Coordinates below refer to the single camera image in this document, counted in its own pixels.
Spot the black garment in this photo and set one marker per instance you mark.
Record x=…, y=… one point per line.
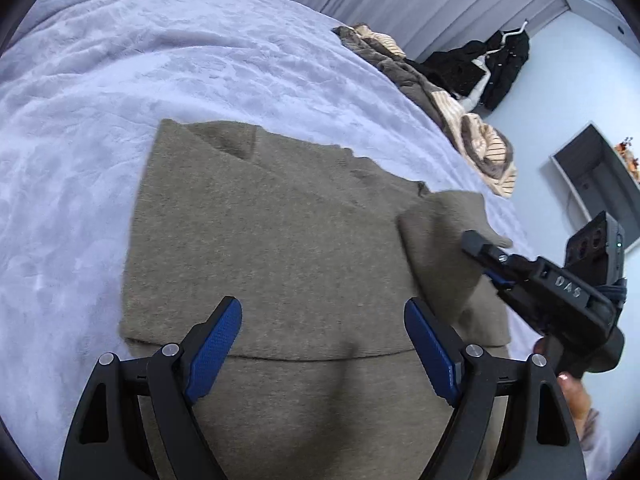
x=505, y=67

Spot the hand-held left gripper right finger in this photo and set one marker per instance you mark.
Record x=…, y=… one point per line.
x=434, y=347

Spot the person's right forearm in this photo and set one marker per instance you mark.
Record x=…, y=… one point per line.
x=597, y=440

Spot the person's right hand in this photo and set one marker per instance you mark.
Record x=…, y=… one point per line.
x=575, y=395

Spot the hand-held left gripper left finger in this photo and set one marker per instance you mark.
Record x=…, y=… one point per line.
x=215, y=345

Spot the orange flower decoration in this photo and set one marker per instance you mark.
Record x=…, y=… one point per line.
x=631, y=155

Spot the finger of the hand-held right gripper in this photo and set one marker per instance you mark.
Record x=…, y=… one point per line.
x=487, y=247
x=497, y=280

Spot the olive brown knit sweater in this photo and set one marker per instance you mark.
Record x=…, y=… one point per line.
x=280, y=240

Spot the grey pleated curtain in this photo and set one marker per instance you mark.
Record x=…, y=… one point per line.
x=425, y=5

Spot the brown striped beige blanket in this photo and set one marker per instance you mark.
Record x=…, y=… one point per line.
x=470, y=135

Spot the wall-mounted flat screen television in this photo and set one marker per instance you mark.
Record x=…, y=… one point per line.
x=592, y=165

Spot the lavender plush blanket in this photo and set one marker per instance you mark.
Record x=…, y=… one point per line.
x=125, y=75

